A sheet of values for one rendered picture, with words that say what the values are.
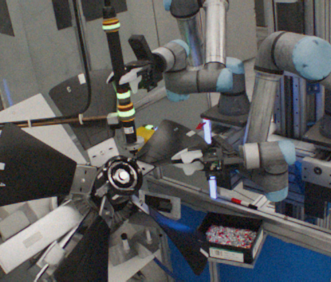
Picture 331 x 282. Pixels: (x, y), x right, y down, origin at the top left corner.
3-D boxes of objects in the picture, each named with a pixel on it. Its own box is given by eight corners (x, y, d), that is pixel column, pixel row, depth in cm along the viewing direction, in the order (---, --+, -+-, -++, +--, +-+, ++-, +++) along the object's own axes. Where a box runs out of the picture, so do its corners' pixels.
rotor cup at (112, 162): (74, 191, 124) (89, 176, 114) (99, 158, 133) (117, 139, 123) (113, 223, 126) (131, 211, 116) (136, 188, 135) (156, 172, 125)
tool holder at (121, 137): (111, 152, 125) (105, 120, 121) (116, 140, 132) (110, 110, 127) (142, 150, 124) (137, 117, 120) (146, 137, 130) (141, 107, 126)
